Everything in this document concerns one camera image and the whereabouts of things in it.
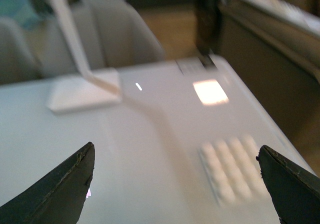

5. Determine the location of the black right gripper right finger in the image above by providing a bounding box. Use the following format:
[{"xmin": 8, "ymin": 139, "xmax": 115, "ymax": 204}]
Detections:
[{"xmin": 256, "ymin": 145, "xmax": 320, "ymax": 224}]

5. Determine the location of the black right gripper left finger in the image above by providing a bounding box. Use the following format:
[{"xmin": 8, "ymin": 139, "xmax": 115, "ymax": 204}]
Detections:
[{"xmin": 0, "ymin": 142, "xmax": 95, "ymax": 224}]

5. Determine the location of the white desk lamp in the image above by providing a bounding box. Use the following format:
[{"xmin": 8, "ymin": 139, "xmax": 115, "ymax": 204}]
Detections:
[{"xmin": 46, "ymin": 0, "xmax": 122, "ymax": 114}]

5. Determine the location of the beige chair left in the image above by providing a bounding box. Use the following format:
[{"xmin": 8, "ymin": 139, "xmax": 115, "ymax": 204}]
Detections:
[{"xmin": 0, "ymin": 17, "xmax": 41, "ymax": 85}]

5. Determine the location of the beige chair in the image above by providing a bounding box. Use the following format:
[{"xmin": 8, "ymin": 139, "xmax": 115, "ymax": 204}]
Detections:
[
  {"xmin": 40, "ymin": 0, "xmax": 165, "ymax": 78},
  {"xmin": 0, "ymin": 17, "xmax": 41, "ymax": 85}
]

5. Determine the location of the beige chair right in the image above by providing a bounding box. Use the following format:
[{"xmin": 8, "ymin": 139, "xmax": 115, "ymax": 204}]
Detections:
[{"xmin": 40, "ymin": 0, "xmax": 165, "ymax": 78}]

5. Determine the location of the white studded base plate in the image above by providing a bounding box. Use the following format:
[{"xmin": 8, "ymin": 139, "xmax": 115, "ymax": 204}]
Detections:
[{"xmin": 199, "ymin": 134, "xmax": 268, "ymax": 206}]

